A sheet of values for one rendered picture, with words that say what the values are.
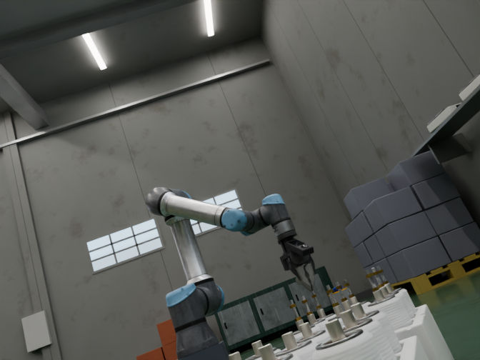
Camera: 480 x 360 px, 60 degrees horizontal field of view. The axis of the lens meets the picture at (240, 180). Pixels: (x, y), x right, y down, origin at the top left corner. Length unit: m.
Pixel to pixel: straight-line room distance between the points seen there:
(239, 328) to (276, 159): 3.96
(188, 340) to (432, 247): 3.48
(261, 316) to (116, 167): 4.66
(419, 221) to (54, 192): 7.26
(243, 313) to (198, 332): 4.92
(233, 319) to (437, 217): 3.26
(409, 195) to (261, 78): 5.95
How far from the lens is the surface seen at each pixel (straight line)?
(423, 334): 1.13
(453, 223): 4.81
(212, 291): 1.65
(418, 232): 4.62
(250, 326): 6.42
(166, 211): 1.60
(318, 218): 8.65
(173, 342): 6.91
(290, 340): 0.82
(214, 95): 9.66
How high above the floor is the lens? 0.32
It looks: 18 degrees up
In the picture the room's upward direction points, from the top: 22 degrees counter-clockwise
